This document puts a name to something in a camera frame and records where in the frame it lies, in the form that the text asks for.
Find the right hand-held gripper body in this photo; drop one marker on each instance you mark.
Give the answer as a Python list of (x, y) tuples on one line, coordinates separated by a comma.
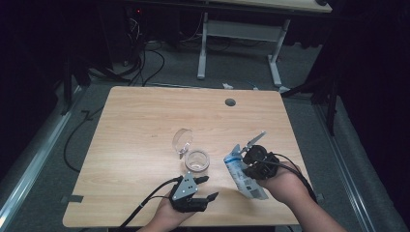
[(261, 162)]

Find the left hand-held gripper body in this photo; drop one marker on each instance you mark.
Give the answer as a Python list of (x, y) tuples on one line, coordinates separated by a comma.
[(187, 193)]

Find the white and blue milk carton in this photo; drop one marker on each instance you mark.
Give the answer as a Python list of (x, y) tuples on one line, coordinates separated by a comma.
[(243, 183)]

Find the clear glass jar with lid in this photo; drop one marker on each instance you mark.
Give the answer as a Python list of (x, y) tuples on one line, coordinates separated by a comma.
[(193, 154)]

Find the person's left hand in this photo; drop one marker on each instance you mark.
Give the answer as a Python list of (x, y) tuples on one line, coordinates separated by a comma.
[(170, 214)]

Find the person's right hand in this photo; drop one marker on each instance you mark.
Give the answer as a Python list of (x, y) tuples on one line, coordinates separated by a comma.
[(283, 187)]

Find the grey tape strip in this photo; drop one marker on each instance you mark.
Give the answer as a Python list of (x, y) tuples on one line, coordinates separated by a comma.
[(320, 197), (72, 198)]

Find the small white scrap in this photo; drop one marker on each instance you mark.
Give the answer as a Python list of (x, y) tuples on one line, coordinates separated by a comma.
[(227, 86)]

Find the black tripod stand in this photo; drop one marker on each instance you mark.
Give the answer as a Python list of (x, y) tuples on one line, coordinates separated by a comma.
[(332, 96)]

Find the light wooden desk top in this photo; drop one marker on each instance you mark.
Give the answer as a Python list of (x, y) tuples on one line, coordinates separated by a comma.
[(274, 5)]

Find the black metal stand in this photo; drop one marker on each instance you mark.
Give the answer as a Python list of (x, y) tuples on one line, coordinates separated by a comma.
[(68, 83)]

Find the metal floor rail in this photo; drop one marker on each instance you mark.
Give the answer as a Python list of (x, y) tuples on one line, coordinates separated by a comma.
[(348, 174), (35, 161)]

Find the white metal desk frame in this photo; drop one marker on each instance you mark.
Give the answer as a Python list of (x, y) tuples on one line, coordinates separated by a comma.
[(240, 30)]

